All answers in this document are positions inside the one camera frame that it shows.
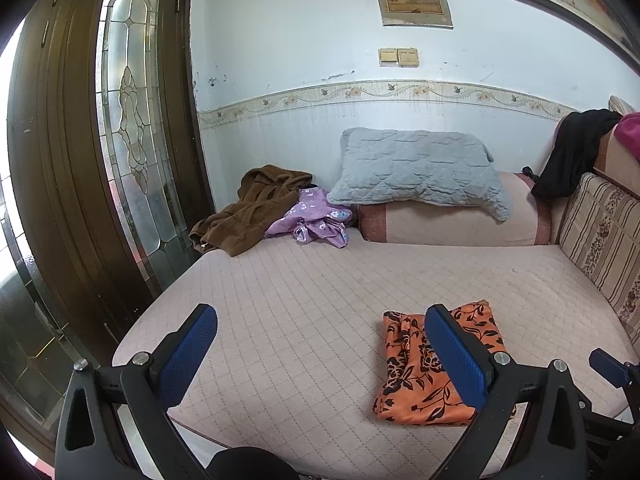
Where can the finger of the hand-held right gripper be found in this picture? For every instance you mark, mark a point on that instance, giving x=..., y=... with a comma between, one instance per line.
x=607, y=362
x=607, y=422

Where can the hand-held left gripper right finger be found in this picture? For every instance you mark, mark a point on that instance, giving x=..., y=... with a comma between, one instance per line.
x=455, y=355

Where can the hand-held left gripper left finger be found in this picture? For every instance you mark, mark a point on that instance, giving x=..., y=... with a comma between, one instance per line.
x=187, y=355

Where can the orange floral blouse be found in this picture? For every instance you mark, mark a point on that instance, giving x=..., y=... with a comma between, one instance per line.
x=400, y=360

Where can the striped floral back cushion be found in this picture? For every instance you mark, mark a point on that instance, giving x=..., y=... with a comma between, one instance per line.
x=600, y=240

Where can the beige bolster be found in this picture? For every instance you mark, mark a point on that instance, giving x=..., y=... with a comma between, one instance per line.
x=450, y=225

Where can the beige quilted sofa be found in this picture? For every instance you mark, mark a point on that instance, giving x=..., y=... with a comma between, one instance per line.
x=300, y=285

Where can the brown garment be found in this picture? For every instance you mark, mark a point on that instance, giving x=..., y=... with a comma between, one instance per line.
x=250, y=210

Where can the purple floral garment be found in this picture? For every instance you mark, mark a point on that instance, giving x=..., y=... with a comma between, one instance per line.
x=310, y=215

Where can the grey quilted pillow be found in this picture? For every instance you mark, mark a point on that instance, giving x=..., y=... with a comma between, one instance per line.
x=420, y=170

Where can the small black object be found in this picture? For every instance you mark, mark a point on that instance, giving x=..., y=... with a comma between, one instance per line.
x=530, y=173

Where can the black garment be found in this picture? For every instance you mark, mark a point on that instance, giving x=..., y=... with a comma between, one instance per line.
x=570, y=155

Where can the magenta garment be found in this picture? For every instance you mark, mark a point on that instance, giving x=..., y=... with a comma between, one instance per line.
x=630, y=132

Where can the wooden door with stained glass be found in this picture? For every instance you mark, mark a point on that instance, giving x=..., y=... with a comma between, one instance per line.
x=55, y=160

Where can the beige cushion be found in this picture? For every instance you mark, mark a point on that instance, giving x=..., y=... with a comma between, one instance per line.
x=621, y=105

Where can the small framed picture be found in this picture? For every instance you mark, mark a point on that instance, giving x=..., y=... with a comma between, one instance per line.
x=412, y=2

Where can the beige wall switch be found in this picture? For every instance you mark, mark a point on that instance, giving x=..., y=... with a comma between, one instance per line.
x=408, y=57
x=388, y=56

